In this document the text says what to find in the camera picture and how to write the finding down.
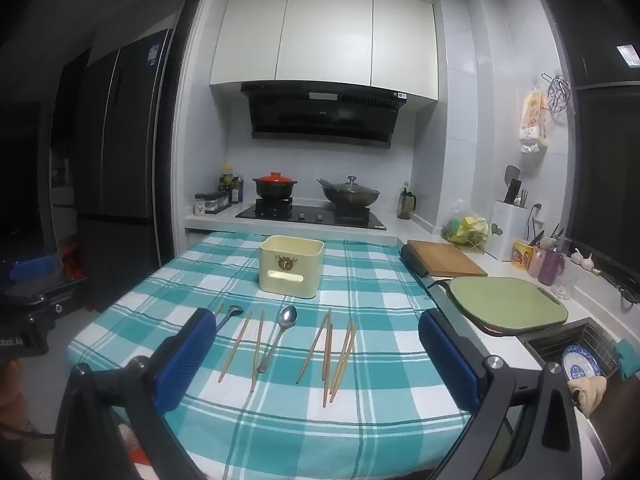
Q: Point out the teal checked tablecloth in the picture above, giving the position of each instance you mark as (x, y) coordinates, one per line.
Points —
(300, 435)

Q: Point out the yellow-cap oil bottle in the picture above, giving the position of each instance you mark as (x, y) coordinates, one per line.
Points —
(227, 177)

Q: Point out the dark refrigerator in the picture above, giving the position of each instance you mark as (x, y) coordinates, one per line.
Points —
(120, 160)

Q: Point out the dark sauce bottle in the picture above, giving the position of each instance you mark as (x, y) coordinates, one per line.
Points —
(237, 190)

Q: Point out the small metal spoon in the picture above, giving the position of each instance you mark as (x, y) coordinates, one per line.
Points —
(234, 309)

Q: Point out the yellow printed cup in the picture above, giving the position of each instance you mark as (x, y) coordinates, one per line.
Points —
(522, 256)

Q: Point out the teal glove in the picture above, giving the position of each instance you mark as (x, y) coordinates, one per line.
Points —
(627, 357)

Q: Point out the dark wok with lid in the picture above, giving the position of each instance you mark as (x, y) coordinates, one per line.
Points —
(350, 194)

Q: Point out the person's left hand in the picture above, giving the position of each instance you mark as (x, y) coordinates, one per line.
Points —
(10, 395)

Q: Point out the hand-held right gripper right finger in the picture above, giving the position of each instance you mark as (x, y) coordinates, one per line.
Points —
(450, 365)

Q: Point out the black clay pot red lid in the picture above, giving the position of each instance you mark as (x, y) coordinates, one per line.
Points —
(274, 185)

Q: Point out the beige cloth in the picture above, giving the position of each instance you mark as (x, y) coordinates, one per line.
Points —
(587, 392)

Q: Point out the black range hood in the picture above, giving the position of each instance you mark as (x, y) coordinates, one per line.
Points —
(320, 115)

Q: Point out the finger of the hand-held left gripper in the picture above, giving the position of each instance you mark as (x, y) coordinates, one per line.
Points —
(40, 300)
(32, 268)

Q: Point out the blue white patterned plate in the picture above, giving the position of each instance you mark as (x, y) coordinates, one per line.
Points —
(580, 362)

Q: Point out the dark spice jar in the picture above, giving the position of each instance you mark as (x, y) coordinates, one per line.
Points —
(210, 203)
(226, 199)
(218, 201)

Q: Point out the wooden cutting board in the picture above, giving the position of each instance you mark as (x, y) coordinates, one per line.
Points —
(445, 257)

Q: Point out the garlic bulbs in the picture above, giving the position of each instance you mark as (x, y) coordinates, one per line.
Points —
(582, 258)

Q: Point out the clear drinking glass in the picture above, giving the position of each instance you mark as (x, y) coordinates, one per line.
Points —
(563, 287)

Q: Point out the hanging printed bag packet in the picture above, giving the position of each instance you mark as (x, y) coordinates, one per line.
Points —
(534, 120)

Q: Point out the kitchen sink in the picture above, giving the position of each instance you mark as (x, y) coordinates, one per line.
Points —
(545, 345)

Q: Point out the dark window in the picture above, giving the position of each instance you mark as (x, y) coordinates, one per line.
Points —
(600, 160)

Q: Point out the red floor object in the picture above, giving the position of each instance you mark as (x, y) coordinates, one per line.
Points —
(70, 265)

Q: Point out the white wall cabinet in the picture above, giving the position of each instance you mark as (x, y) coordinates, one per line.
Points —
(325, 35)

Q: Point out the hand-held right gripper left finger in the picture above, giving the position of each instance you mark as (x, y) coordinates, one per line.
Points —
(182, 360)

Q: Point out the black spatula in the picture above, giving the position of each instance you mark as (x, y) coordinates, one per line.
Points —
(512, 175)

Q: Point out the cream utensil box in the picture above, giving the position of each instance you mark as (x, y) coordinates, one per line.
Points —
(290, 270)

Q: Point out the dark water pitcher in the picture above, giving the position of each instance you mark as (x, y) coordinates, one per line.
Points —
(405, 205)

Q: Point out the green cutting board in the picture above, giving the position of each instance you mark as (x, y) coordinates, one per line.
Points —
(505, 302)

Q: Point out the purple bottle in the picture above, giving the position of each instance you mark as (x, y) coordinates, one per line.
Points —
(551, 267)

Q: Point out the white-label spice jar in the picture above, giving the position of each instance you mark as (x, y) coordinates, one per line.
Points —
(200, 206)

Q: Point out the clear plastic bag yellow contents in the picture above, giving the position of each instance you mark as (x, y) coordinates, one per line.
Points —
(467, 227)

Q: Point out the white wall socket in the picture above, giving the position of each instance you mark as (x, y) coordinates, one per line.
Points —
(539, 212)

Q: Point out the white knife holder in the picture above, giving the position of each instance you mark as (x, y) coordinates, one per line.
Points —
(507, 232)

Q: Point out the large metal spoon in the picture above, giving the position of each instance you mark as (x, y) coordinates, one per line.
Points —
(287, 316)

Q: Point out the black gas hob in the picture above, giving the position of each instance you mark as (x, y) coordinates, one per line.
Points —
(310, 216)

